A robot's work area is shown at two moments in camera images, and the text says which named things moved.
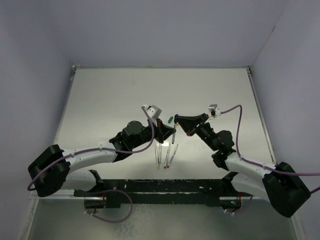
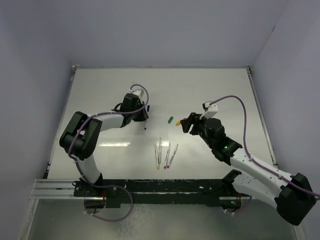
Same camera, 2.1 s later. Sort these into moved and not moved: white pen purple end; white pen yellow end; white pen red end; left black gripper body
Moved: left black gripper body
Not moved: white pen purple end; white pen red end; white pen yellow end
